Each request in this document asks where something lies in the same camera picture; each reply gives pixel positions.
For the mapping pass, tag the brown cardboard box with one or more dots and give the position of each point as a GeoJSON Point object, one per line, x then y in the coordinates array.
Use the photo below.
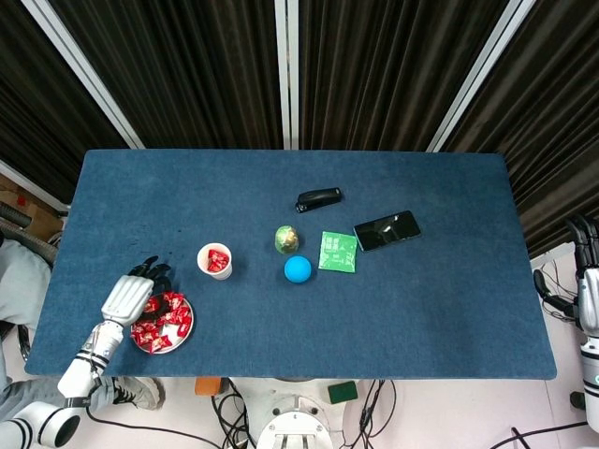
{"type": "Point", "coordinates": [14, 192]}

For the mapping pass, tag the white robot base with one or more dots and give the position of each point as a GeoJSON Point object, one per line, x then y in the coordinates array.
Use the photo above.
{"type": "Point", "coordinates": [295, 421]}

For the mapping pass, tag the white partition frame post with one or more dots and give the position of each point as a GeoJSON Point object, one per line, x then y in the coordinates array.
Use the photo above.
{"type": "Point", "coordinates": [280, 70]}
{"type": "Point", "coordinates": [82, 70]}
{"type": "Point", "coordinates": [483, 70]}

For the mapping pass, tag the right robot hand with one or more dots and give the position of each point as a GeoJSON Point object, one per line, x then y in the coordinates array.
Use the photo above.
{"type": "Point", "coordinates": [588, 299]}

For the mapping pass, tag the black pleated curtain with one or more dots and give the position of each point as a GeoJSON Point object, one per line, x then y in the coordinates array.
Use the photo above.
{"type": "Point", "coordinates": [384, 70]}
{"type": "Point", "coordinates": [187, 70]}
{"type": "Point", "coordinates": [552, 117]}
{"type": "Point", "coordinates": [37, 93]}

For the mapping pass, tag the orange box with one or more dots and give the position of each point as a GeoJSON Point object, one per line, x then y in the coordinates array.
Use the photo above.
{"type": "Point", "coordinates": [208, 386]}

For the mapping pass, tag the white frame rail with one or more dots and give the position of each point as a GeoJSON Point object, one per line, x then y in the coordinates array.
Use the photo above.
{"type": "Point", "coordinates": [33, 183]}
{"type": "Point", "coordinates": [547, 255]}

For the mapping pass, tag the red candy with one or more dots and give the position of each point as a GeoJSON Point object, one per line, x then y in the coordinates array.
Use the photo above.
{"type": "Point", "coordinates": [185, 314]}
{"type": "Point", "coordinates": [142, 332]}
{"type": "Point", "coordinates": [166, 320]}
{"type": "Point", "coordinates": [160, 344]}
{"type": "Point", "coordinates": [150, 306]}
{"type": "Point", "coordinates": [217, 256]}
{"type": "Point", "coordinates": [215, 267]}
{"type": "Point", "coordinates": [177, 301]}

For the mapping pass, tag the green sachet packet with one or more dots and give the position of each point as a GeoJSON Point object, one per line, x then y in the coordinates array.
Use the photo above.
{"type": "Point", "coordinates": [338, 251]}

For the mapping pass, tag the white paper cup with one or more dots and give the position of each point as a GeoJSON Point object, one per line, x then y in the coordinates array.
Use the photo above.
{"type": "Point", "coordinates": [225, 273]}

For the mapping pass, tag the black stapler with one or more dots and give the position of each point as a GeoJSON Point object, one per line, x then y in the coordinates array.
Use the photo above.
{"type": "Point", "coordinates": [319, 198]}

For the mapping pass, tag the black office chair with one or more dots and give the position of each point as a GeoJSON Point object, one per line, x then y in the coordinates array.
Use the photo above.
{"type": "Point", "coordinates": [21, 343]}

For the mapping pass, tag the blue felt table cloth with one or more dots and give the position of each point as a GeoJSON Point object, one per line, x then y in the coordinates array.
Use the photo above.
{"type": "Point", "coordinates": [327, 327]}

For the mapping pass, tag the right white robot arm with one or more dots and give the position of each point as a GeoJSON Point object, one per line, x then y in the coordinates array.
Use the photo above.
{"type": "Point", "coordinates": [590, 374]}

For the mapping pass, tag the blue ball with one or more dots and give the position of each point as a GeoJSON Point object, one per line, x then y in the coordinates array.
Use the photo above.
{"type": "Point", "coordinates": [297, 270]}

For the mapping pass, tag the black smartphone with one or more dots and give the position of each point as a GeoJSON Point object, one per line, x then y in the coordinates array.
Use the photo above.
{"type": "Point", "coordinates": [387, 230]}

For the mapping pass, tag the dark green pad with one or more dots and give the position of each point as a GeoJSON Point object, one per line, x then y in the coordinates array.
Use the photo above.
{"type": "Point", "coordinates": [342, 393]}

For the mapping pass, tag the seated person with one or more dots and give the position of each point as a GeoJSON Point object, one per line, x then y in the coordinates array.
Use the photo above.
{"type": "Point", "coordinates": [18, 280]}

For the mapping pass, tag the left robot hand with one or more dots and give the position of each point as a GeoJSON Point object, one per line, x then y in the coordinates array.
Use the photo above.
{"type": "Point", "coordinates": [126, 299]}

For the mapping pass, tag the silver metal plate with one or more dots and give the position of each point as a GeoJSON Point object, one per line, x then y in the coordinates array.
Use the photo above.
{"type": "Point", "coordinates": [181, 330]}

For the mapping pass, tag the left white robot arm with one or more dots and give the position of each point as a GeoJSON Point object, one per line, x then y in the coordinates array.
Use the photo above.
{"type": "Point", "coordinates": [79, 374]}

